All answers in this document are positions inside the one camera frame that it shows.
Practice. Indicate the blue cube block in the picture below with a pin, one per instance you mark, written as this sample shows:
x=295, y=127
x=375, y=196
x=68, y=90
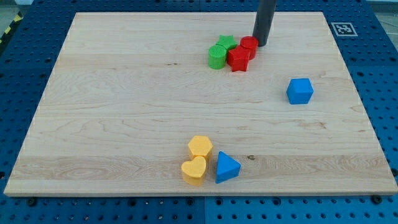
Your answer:
x=299, y=91

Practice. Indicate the yellow hexagon block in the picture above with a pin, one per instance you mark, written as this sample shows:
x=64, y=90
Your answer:
x=200, y=146

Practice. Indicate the yellow heart block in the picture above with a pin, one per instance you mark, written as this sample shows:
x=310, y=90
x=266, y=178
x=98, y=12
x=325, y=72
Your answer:
x=194, y=171

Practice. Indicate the green cylinder block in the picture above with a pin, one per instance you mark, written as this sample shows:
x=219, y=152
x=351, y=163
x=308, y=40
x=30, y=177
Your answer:
x=217, y=57

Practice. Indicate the blue triangle block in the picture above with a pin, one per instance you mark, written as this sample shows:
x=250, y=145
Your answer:
x=227, y=168

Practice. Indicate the red star block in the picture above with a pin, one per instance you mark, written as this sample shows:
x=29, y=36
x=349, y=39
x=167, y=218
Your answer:
x=238, y=59

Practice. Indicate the wooden board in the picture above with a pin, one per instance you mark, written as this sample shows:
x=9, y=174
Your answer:
x=129, y=90

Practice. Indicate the green star block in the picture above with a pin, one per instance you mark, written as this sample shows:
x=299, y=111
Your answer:
x=227, y=41

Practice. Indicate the red cylinder block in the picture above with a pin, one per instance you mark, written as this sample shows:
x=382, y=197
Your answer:
x=250, y=43

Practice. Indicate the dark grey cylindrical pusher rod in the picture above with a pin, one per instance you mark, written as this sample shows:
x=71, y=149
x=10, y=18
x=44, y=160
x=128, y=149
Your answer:
x=263, y=22

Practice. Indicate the white fiducial marker tag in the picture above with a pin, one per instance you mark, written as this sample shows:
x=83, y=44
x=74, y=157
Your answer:
x=344, y=29

